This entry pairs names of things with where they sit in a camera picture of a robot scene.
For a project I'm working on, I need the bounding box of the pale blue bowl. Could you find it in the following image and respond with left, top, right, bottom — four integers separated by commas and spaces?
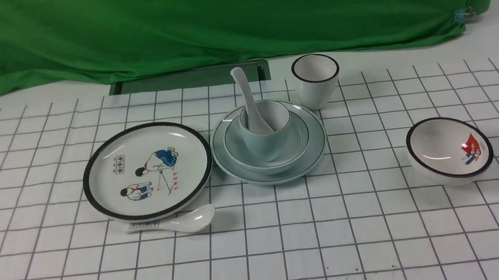
224, 114, 309, 175

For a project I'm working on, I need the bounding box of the pale blue cup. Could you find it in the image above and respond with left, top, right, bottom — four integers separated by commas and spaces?
239, 100, 292, 162

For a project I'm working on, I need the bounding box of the plain white ceramic spoon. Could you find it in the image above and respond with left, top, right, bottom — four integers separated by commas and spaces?
230, 67, 273, 134

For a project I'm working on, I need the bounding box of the white grid tablecloth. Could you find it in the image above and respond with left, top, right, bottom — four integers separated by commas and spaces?
0, 57, 499, 280

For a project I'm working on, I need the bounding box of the white plate with cartoon figures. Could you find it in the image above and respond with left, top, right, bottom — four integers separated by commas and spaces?
82, 122, 214, 223

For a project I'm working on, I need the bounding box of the pale blue plate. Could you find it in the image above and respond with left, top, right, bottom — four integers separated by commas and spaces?
210, 101, 327, 186

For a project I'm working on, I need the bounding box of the white cup with black rim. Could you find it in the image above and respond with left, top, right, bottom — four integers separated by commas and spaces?
291, 54, 341, 111

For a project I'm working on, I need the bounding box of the white bowl with red flag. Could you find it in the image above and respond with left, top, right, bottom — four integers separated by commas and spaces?
405, 117, 495, 186

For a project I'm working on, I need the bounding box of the green backdrop cloth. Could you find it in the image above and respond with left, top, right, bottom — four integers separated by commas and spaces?
0, 0, 491, 96

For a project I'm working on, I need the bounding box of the blue binder clip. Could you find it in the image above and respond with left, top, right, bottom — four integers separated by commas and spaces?
453, 6, 477, 26

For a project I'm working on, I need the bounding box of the white spoon with patterned handle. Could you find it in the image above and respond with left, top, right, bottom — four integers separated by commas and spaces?
124, 204, 216, 234

